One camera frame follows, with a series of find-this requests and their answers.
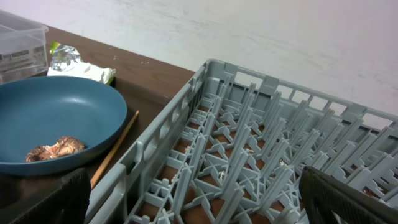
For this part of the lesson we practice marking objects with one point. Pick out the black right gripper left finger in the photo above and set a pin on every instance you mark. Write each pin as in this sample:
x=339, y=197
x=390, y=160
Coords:
x=65, y=200

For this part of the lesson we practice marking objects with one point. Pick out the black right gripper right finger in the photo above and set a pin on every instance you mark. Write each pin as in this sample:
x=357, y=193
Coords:
x=324, y=197

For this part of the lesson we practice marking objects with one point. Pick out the blue plate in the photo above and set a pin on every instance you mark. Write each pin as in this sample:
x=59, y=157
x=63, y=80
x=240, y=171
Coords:
x=40, y=110

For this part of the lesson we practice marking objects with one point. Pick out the grey dishwasher rack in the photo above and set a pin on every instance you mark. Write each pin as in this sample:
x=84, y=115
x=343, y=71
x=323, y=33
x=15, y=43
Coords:
x=231, y=145

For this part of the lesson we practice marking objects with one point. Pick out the wooden chopstick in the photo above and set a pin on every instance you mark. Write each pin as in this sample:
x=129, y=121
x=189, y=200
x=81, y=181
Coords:
x=99, y=172

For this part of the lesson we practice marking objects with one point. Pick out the cooked mushroom scrap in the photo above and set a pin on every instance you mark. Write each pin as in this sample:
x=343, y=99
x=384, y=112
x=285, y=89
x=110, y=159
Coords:
x=64, y=146

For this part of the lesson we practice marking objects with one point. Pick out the crumpled foil and paper wrapper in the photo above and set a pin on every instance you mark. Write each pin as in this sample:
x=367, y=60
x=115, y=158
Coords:
x=67, y=61

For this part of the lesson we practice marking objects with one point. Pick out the clear plastic bin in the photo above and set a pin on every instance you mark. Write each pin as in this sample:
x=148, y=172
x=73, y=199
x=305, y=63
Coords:
x=23, y=47

